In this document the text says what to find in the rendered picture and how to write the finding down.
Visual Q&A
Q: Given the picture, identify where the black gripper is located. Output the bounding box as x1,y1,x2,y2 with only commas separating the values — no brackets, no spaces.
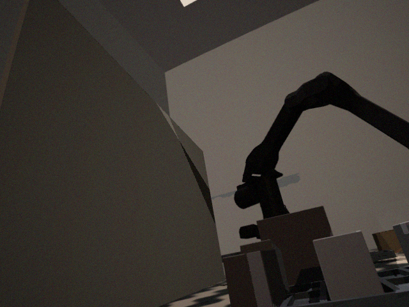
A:
239,195,287,239

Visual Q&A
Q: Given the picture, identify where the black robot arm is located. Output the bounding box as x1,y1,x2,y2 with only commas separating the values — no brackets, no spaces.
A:
234,72,409,209

